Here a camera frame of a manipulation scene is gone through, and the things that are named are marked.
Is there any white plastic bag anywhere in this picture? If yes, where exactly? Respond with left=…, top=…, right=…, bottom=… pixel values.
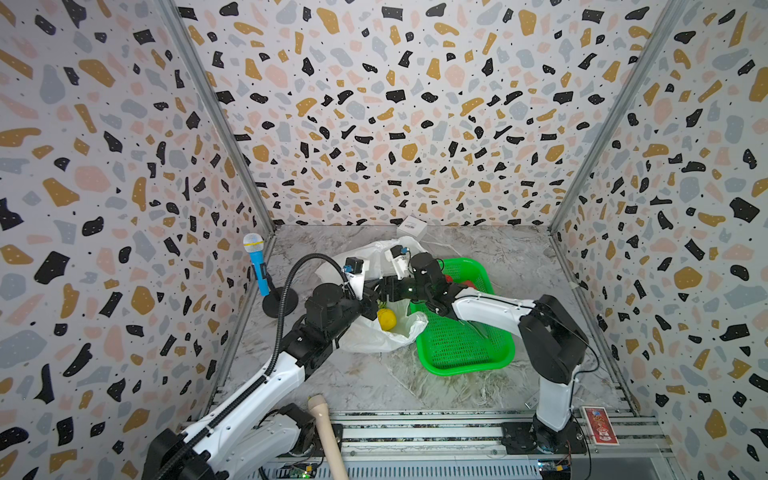
left=333, top=236, right=428, bottom=354

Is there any yellow lemon toy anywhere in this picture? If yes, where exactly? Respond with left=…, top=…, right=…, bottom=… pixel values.
left=377, top=308, right=398, bottom=331

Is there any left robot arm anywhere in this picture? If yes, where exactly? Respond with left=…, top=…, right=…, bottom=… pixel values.
left=142, top=282, right=378, bottom=479

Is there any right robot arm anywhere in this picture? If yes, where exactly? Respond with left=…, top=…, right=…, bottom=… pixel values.
left=364, top=253, right=589, bottom=453

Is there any white small box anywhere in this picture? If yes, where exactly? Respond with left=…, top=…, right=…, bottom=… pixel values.
left=397, top=216, right=428, bottom=240

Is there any green plastic basket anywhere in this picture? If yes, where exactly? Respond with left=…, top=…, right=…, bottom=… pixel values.
left=409, top=257, right=517, bottom=377

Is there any blue toy microphone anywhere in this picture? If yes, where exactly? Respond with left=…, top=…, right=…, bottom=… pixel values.
left=243, top=233, right=270, bottom=297

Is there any red card tag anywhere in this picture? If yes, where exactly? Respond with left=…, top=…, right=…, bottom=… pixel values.
left=582, top=406, right=619, bottom=446

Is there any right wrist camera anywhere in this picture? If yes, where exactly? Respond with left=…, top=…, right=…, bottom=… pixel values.
left=385, top=245, right=411, bottom=279

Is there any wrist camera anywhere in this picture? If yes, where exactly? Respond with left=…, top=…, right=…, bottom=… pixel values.
left=385, top=245, right=411, bottom=279
left=343, top=257, right=368, bottom=289

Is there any black corrugated cable conduit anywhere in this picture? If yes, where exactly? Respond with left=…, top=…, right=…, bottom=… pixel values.
left=143, top=253, right=352, bottom=480

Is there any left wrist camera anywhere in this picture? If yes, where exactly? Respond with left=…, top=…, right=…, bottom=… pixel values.
left=343, top=257, right=368, bottom=289

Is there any beige wooden handle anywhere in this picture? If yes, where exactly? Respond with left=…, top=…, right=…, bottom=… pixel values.
left=308, top=395, right=349, bottom=480

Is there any metal base rail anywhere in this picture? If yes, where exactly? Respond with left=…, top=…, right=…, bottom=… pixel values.
left=239, top=409, right=679, bottom=480

